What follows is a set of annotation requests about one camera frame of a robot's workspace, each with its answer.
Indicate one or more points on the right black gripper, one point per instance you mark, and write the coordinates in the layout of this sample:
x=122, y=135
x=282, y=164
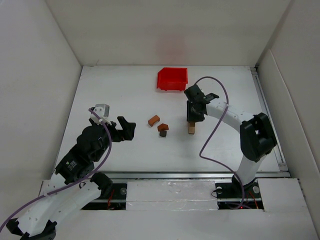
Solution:
x=195, y=117

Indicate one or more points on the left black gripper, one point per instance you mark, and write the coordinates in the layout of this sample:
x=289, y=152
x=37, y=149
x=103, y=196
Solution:
x=119, y=132

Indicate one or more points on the tan short wood block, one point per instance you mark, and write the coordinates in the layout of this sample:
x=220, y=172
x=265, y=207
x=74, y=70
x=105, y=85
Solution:
x=191, y=128

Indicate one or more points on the red plastic bin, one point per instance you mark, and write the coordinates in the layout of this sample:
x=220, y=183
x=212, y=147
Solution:
x=172, y=79

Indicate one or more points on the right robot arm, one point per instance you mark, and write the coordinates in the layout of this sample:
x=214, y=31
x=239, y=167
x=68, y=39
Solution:
x=257, y=137

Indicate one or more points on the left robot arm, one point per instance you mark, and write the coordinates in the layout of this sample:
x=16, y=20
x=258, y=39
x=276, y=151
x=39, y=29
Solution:
x=75, y=183

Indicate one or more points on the orange arch wood block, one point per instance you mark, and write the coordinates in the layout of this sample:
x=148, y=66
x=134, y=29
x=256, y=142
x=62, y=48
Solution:
x=153, y=120

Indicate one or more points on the reddish brown house block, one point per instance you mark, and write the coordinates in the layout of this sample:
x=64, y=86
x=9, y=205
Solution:
x=162, y=127

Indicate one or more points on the dark brown small block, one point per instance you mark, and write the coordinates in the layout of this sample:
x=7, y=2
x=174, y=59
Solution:
x=163, y=133

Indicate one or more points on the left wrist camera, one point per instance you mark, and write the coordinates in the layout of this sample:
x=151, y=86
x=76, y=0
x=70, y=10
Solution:
x=99, y=114

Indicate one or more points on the aluminium front rail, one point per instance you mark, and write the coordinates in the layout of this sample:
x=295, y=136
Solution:
x=167, y=175

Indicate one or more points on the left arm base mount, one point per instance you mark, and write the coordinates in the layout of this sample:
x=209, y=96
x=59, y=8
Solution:
x=115, y=201

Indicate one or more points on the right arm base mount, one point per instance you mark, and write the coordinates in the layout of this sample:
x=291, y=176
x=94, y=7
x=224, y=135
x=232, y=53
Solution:
x=229, y=198

